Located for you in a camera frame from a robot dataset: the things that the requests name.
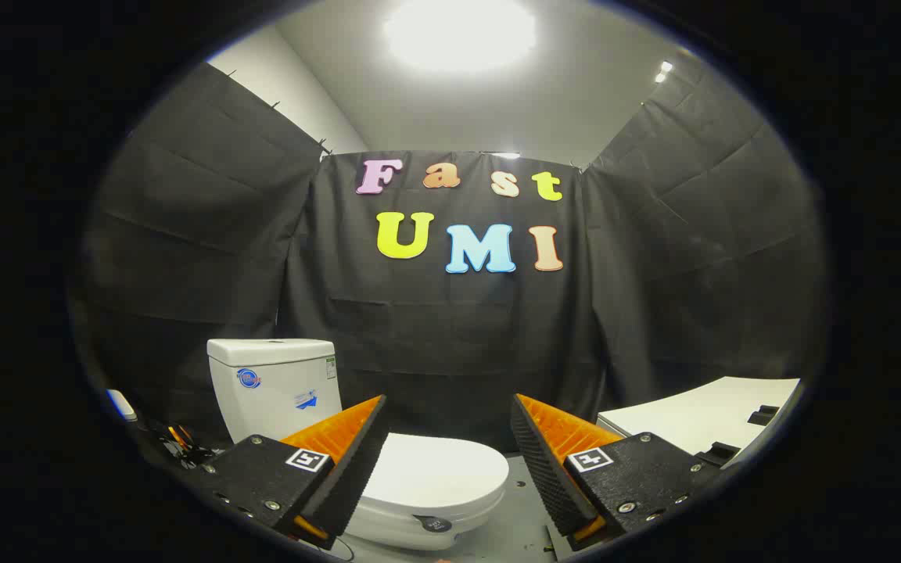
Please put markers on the white ceramic toilet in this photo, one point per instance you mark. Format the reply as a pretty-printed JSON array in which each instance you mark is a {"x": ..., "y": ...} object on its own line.
[{"x": 271, "y": 383}]

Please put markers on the orange and black tool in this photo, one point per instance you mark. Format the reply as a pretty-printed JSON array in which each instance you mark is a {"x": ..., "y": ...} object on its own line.
[{"x": 181, "y": 444}]

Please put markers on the white toilet lid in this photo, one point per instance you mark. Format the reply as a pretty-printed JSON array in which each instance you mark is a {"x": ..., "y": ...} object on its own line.
[{"x": 435, "y": 469}]

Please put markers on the small ceiling spotlight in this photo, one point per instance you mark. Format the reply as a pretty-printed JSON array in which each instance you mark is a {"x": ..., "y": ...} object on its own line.
[{"x": 662, "y": 71}]

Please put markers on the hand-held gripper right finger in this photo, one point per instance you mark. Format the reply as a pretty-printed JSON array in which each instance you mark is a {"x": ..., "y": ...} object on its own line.
[{"x": 544, "y": 469}]

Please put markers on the black backdrop cloth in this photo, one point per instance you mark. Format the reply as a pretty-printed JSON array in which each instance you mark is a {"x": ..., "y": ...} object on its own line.
[{"x": 458, "y": 336}]

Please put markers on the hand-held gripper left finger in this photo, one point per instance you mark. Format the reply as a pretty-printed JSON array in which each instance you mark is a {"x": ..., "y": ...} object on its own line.
[{"x": 357, "y": 461}]

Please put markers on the grey white cabinet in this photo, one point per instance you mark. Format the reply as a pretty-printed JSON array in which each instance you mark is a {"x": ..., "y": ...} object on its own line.
[{"x": 701, "y": 414}]

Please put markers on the small white device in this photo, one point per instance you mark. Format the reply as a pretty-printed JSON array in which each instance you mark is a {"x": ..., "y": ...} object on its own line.
[{"x": 122, "y": 405}]

